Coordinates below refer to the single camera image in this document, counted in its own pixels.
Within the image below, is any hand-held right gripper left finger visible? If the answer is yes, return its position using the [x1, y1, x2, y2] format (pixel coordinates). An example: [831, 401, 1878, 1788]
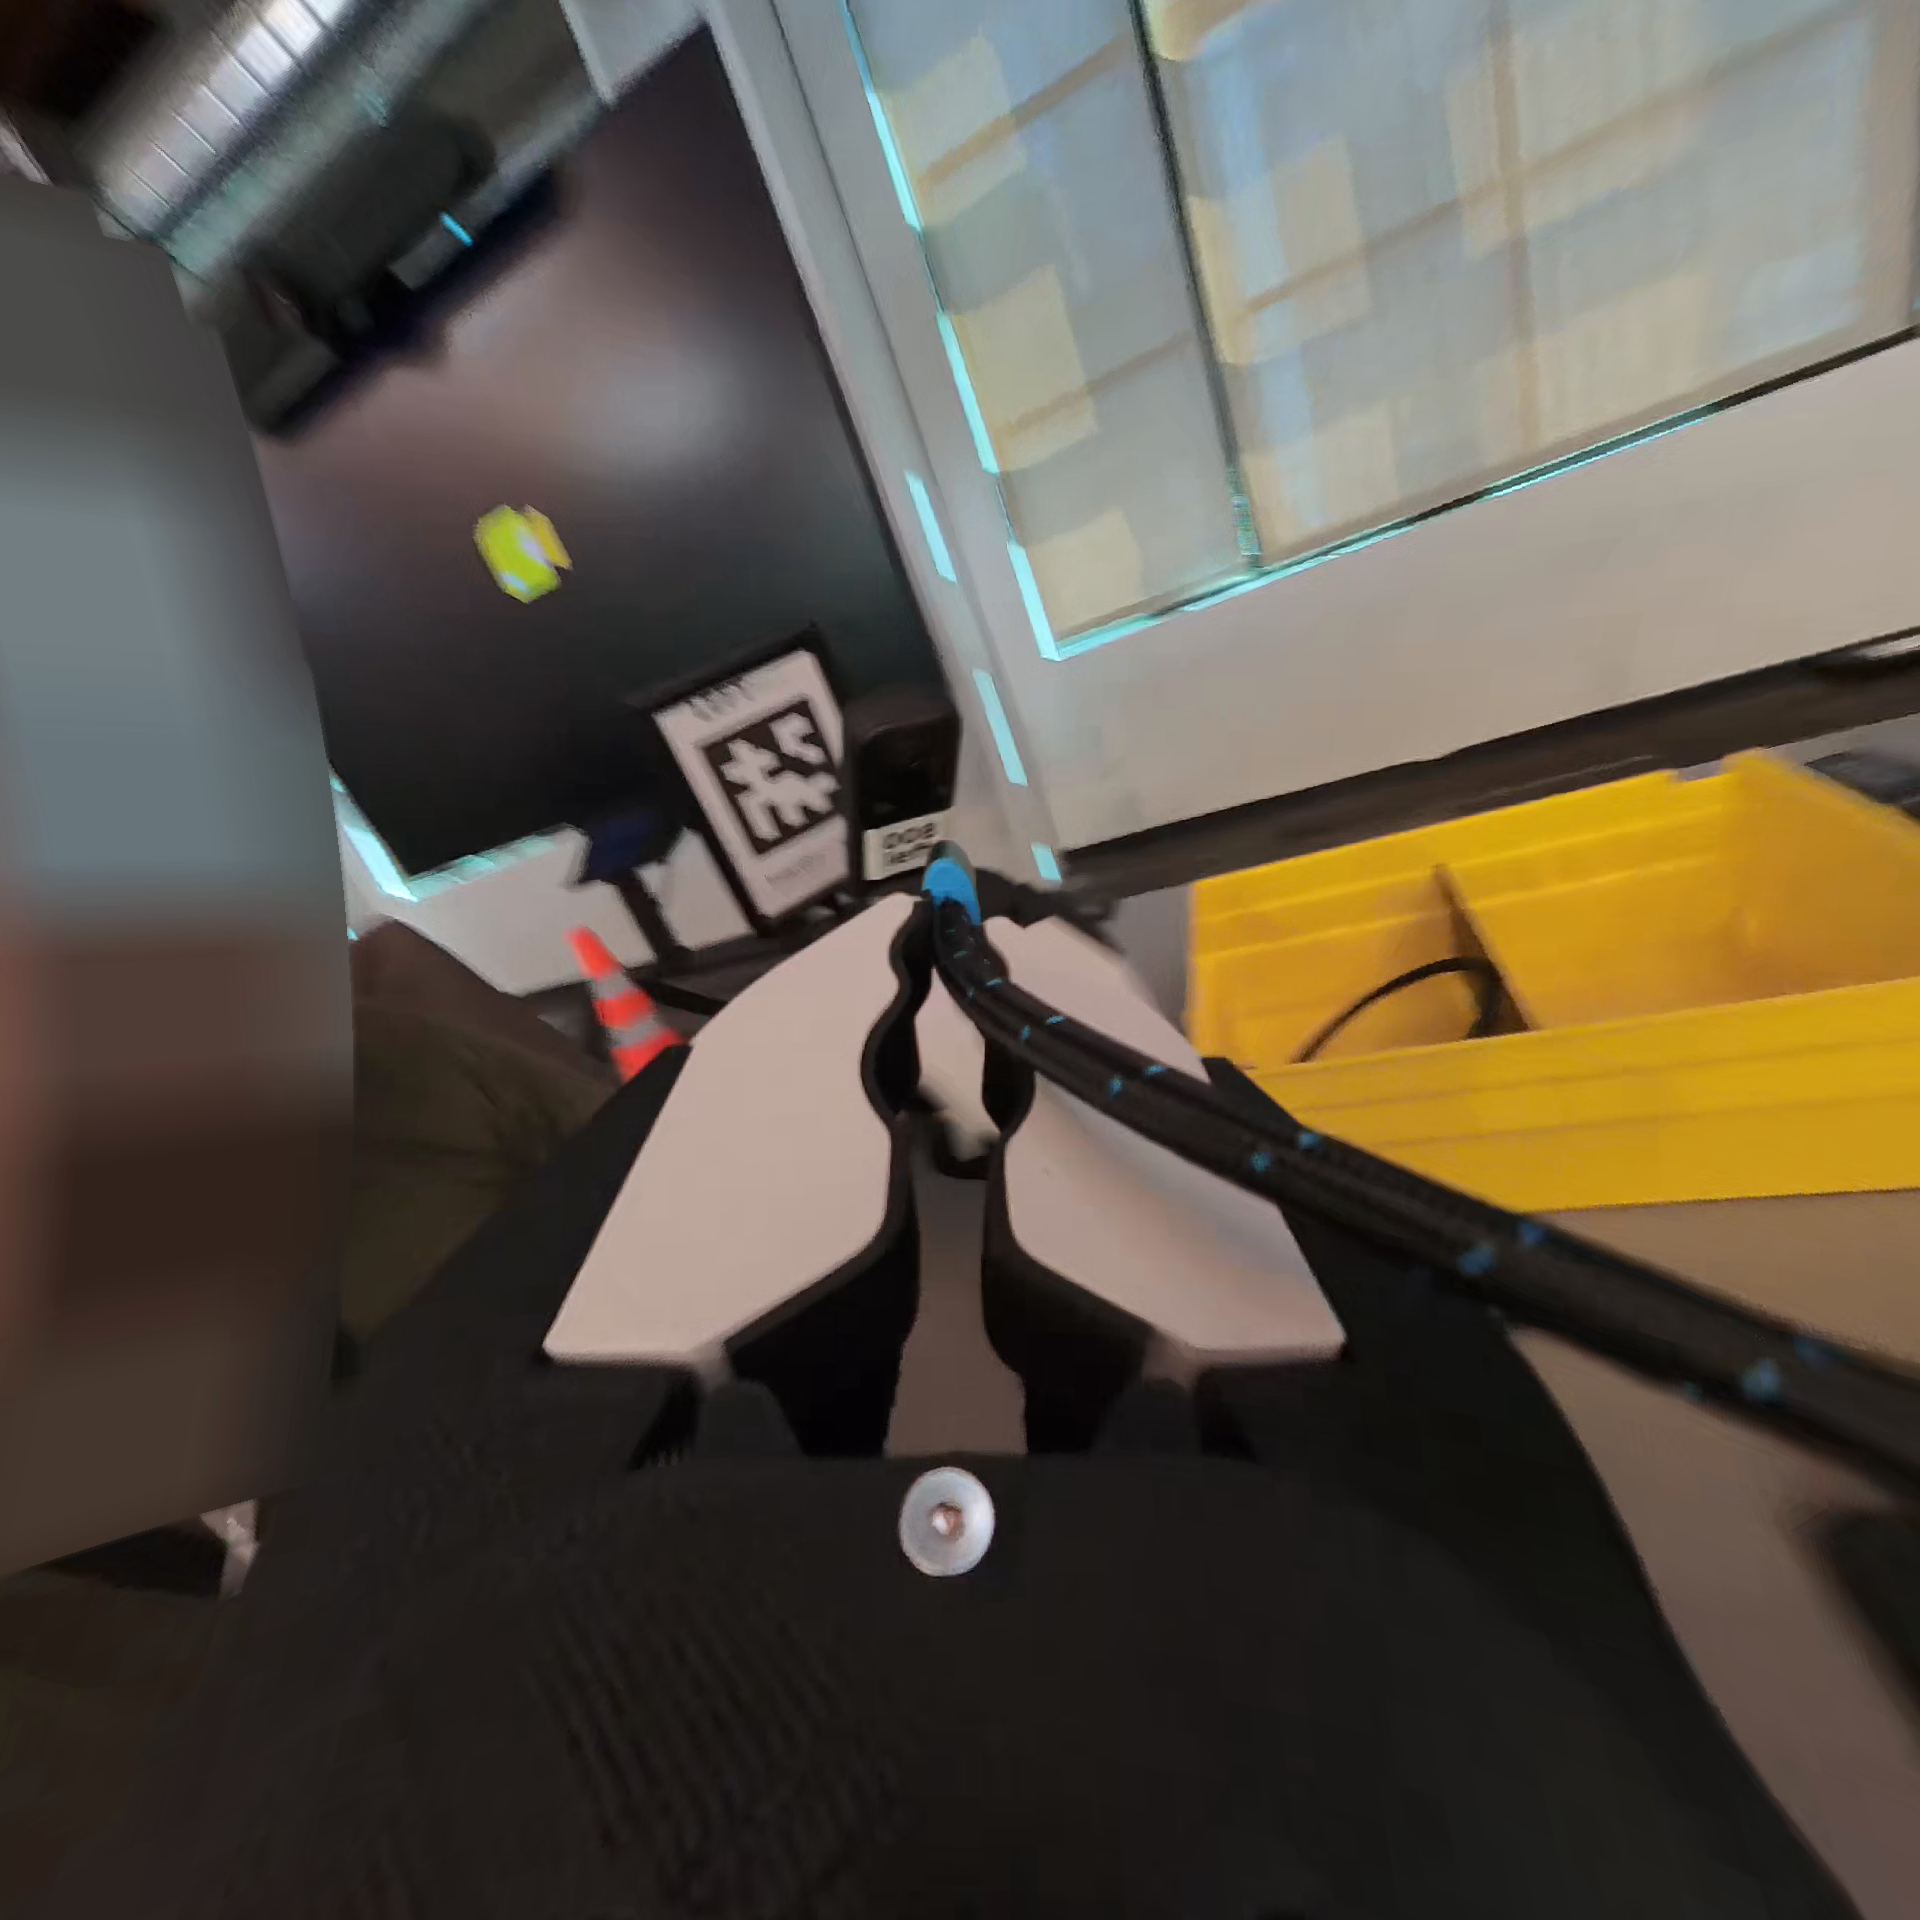
[543, 895, 927, 1446]

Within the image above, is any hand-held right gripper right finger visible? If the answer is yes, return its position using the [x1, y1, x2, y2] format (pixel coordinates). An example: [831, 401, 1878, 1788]
[974, 913, 1346, 1450]

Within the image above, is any green plug braided hdmi cable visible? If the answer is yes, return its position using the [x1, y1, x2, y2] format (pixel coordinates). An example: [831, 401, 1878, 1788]
[916, 842, 1920, 1517]

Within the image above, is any black silver hdmi switch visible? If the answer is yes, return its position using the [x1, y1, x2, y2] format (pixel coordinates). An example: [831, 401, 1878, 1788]
[1295, 956, 1506, 1064]

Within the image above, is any yellow plastic bin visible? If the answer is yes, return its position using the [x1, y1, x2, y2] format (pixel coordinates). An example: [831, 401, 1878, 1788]
[1185, 748, 1920, 1213]

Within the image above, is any orange traffic cone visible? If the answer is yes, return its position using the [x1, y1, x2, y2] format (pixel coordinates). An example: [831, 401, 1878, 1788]
[565, 926, 683, 1083]

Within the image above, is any person's olive shirt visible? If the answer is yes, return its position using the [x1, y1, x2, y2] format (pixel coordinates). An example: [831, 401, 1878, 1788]
[349, 916, 618, 1351]

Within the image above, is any yellow green sticker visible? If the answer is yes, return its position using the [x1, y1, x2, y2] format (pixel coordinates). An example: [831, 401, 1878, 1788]
[470, 503, 576, 604]

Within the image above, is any large glass window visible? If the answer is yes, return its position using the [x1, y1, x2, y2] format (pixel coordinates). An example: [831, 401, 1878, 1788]
[842, 0, 1920, 663]

